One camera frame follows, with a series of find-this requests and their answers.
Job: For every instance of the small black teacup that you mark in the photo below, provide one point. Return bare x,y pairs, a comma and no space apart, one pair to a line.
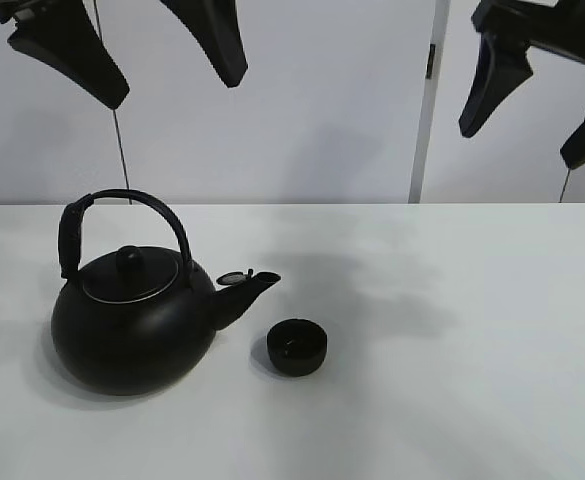
297,347

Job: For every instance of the white vertical partition post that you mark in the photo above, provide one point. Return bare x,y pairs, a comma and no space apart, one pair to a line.
439,27

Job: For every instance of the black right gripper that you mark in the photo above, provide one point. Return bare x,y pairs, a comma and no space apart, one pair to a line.
508,29

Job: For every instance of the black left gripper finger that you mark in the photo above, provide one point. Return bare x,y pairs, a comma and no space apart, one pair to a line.
214,24

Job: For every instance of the black cast iron teapot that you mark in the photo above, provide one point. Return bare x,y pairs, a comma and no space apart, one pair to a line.
137,319

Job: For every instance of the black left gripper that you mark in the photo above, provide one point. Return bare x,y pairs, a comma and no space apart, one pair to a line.
60,34

